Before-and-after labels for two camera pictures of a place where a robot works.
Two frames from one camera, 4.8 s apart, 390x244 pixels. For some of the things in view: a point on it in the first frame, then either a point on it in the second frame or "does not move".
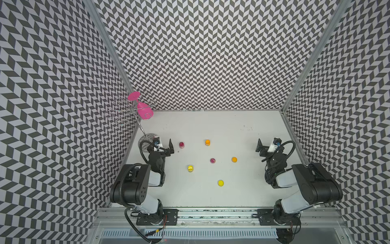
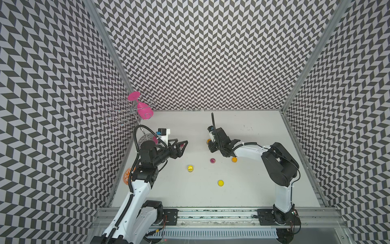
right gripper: (264, 150) to (212, 149)
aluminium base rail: (115, 218) does not move
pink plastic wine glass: (144, 111) does not move
